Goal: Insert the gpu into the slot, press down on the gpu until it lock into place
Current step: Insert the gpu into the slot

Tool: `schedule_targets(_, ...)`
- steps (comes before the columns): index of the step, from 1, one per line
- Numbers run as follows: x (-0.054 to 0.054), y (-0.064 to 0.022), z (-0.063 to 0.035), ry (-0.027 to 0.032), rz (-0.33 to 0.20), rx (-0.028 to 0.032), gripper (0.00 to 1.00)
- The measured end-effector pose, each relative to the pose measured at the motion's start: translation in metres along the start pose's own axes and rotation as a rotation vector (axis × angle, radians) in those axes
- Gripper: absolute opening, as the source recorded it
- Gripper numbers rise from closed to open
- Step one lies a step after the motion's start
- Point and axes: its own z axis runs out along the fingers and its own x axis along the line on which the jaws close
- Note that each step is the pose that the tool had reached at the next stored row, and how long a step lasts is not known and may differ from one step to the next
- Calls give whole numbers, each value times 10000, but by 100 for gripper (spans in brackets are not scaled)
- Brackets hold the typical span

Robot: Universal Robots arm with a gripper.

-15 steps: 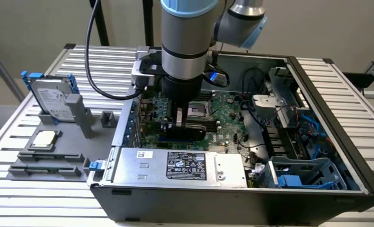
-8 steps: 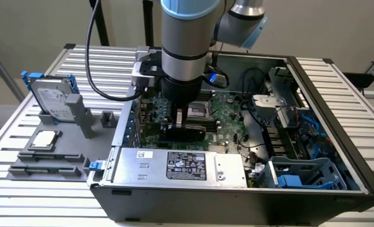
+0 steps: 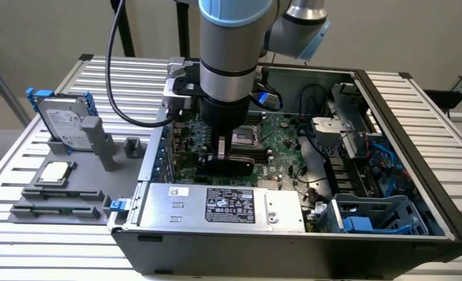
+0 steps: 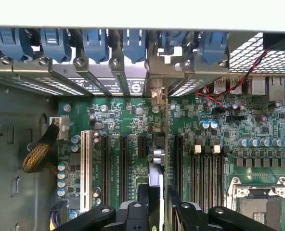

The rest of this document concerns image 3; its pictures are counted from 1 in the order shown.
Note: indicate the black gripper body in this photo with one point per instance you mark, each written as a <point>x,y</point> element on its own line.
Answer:
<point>223,117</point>

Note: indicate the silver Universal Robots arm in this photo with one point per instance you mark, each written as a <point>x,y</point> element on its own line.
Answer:
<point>227,44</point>

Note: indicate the CPU socket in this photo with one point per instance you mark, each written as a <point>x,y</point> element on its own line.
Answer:
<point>247,137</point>

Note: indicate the green motherboard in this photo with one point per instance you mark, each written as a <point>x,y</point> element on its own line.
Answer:
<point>281,143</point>

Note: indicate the round coin battery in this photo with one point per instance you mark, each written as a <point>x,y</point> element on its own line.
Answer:
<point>284,123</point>

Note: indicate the silver chipset heatsink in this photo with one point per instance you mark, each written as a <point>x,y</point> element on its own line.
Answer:
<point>275,185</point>

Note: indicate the silver power supply unit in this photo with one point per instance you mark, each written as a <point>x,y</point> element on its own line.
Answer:
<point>223,207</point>

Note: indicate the silver drive cage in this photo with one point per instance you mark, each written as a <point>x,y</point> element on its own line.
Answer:
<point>344,123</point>

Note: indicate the black stand pole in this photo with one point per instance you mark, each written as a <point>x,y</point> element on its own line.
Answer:
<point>128,29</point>
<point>182,29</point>

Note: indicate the blue case latch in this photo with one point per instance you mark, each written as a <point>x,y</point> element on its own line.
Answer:
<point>119,205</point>

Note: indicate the grey parts rack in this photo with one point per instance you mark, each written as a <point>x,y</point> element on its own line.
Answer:
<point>83,181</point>

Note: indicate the black open PC case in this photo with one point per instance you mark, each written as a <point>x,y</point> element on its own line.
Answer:
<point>293,254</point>

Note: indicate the silver CPU chip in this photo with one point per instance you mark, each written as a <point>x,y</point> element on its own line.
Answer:
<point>56,173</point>

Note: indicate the grey disk bay cage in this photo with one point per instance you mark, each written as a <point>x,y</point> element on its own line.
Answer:
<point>391,213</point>

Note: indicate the black box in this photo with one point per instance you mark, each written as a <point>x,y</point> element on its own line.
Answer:
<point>444,99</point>

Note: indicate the grey metal pole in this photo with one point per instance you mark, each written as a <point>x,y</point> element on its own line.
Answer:
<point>0,87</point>

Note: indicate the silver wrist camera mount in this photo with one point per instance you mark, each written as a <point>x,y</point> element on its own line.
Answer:
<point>180,87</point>

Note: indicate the hard disk with blue bracket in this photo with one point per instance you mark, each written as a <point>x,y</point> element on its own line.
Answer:
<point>66,123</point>

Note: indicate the blue disk bracket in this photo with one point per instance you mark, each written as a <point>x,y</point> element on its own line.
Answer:
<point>359,226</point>

